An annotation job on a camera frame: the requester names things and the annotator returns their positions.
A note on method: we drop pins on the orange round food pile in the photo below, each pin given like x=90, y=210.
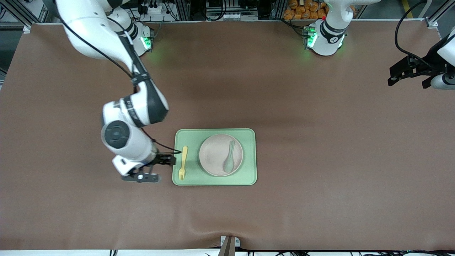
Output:
x=302, y=10

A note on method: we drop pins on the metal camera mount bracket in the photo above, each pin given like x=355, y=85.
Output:
x=229, y=247

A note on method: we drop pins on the light green rectangular tray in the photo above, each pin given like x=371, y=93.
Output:
x=250, y=156

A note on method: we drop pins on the black box with white connectors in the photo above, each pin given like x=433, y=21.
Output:
x=231, y=16

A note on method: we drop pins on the grey-green plastic spoon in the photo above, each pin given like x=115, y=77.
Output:
x=228, y=164

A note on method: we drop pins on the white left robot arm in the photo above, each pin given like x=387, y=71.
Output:
x=325, y=42

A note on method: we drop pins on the white power strip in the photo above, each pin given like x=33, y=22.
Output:
x=151, y=10

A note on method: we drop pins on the yellow plastic fork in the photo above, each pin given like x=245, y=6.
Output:
x=184, y=153

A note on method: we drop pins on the round beige plate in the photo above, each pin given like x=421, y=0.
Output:
x=213, y=153

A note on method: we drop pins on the brown table cover mat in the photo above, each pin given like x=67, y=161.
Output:
x=71, y=213

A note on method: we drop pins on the aluminium frame profile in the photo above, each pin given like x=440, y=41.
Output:
x=21, y=17
x=279, y=9
x=183, y=10
x=435, y=17

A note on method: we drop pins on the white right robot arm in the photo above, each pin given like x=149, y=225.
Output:
x=92, y=32

